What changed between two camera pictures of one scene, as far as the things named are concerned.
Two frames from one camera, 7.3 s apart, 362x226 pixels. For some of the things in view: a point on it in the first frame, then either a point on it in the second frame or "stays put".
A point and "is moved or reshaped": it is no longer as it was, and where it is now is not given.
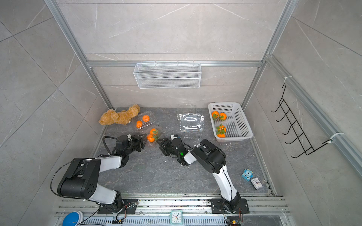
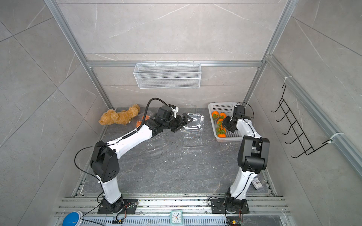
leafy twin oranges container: x=153 y=135 is moved or reshaped
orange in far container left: x=139 y=124 stays put
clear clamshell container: x=191 y=122 stays put
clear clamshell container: x=145 y=119 stays put
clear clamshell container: x=154 y=133 is moved or reshaped
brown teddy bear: x=111 y=117 stays put
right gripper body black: x=171 y=150 -> x=228 y=123
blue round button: x=72 y=219 stays put
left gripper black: x=139 y=140 -> x=180 y=124
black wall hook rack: x=306 y=144 stays put
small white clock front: x=176 y=217 stays put
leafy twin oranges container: x=217 y=116 stays put
